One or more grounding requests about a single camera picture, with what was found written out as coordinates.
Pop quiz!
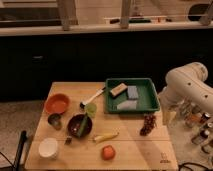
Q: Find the metal cup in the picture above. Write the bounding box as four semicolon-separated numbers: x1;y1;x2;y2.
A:
48;113;62;130

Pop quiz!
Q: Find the wooden block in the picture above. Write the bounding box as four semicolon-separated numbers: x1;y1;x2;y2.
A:
110;83;127;97

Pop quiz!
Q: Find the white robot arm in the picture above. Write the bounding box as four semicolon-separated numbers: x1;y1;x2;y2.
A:
159;62;213;125

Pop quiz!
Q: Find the yellow banana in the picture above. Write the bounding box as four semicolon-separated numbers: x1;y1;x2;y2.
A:
93;133;119;143

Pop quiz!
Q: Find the green plastic tray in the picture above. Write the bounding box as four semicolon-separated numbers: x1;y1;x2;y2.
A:
105;78;160;114

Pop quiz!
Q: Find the black pole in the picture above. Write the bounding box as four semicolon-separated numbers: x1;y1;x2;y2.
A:
12;130;27;171

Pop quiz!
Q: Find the red apple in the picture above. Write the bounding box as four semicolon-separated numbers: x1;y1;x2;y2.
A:
101;145;116;160

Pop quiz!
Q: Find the dark grape bunch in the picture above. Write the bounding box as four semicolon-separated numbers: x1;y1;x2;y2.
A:
140;115;156;136

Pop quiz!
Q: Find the dark brown bowl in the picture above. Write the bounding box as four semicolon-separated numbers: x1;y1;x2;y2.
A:
67;114;93;138

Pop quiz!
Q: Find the small dark object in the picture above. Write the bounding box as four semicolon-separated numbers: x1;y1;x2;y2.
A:
65;136;72;145

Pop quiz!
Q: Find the white handled brush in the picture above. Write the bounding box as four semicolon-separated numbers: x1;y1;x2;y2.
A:
79;87;106;109

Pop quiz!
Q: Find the white cup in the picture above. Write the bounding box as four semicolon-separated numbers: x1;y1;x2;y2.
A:
38;138;58;159

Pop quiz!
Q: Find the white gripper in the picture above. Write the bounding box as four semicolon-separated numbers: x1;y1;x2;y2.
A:
161;104;173;125

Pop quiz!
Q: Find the green spatula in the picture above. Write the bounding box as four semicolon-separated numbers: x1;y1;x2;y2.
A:
77;103;97;137

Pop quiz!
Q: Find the orange bowl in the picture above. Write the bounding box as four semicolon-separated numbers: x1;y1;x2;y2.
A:
44;93;70;114

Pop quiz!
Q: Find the grey sponge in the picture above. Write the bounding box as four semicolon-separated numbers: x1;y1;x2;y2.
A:
117;100;137;110

